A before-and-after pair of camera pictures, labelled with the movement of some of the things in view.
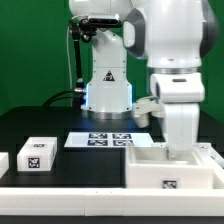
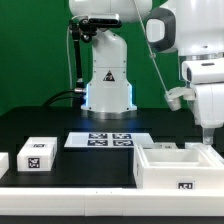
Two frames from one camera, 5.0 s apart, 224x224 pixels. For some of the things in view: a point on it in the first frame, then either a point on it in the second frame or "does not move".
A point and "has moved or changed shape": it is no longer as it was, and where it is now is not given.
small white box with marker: (37, 154) does not move
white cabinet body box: (148, 167) has moved or changed shape
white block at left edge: (4, 163) does not move
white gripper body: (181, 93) → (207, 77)
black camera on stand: (105, 22) does not move
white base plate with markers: (108, 139) does not move
